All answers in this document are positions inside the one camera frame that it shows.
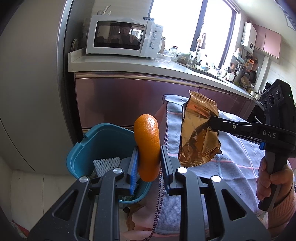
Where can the pink sleeve forearm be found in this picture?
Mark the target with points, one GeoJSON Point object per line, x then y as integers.
{"type": "Point", "coordinates": [282, 213]}

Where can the white water heater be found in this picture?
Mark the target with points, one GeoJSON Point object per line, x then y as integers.
{"type": "Point", "coordinates": [249, 37]}

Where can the brown foil snack bag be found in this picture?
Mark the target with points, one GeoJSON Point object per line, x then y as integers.
{"type": "Point", "coordinates": [199, 142]}

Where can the white microwave oven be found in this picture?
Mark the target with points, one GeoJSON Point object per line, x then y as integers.
{"type": "Point", "coordinates": [123, 36]}

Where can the person's right hand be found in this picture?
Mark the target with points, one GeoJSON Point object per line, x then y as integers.
{"type": "Point", "coordinates": [284, 178]}

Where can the black frying pan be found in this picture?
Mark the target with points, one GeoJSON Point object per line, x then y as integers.
{"type": "Point", "coordinates": [252, 77]}

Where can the folded white foam net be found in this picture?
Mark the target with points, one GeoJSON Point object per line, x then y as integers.
{"type": "Point", "coordinates": [102, 166]}

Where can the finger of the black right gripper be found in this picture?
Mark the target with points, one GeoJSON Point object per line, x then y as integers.
{"type": "Point", "coordinates": [239, 129]}

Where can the orange peel piece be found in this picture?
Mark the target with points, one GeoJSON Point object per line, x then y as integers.
{"type": "Point", "coordinates": [146, 135]}

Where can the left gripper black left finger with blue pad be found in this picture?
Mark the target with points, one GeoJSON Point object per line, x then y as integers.
{"type": "Point", "coordinates": [89, 206]}

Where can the teal plastic trash bin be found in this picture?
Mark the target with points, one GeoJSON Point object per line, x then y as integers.
{"type": "Point", "coordinates": [105, 141]}

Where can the pink wall cabinet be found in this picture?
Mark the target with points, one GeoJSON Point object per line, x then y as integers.
{"type": "Point", "coordinates": [268, 42]}

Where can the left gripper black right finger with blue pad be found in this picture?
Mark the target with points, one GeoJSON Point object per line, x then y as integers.
{"type": "Point", "coordinates": [210, 209]}

